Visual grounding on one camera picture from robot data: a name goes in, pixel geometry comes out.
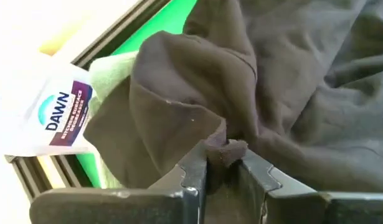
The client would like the dark green garment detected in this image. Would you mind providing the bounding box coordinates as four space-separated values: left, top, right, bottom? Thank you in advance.
88 51 139 190

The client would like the clear spray bottle blue trigger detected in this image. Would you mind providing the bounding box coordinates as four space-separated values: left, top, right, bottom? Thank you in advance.
0 52 95 157

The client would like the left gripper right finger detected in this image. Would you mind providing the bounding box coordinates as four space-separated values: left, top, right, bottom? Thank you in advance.
240 149 383 224

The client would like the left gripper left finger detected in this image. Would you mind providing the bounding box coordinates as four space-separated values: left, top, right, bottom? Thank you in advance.
29 146 208 224

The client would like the black garment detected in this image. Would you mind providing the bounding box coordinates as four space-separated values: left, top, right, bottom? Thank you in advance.
83 0 383 224

